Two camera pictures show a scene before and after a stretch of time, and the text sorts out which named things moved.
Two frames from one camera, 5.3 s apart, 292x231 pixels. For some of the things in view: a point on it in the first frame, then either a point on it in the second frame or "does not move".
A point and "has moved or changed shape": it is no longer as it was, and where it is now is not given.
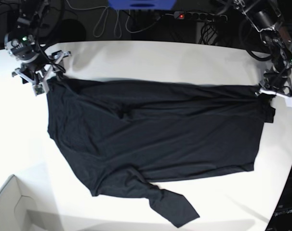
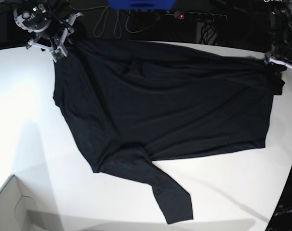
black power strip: [185, 15] does not move
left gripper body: [37, 73] to [55, 45]
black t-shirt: [121, 135] has moved or changed shape
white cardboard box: [11, 211] does not move
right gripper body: [276, 83] to [291, 64]
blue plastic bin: [142, 5] does not move
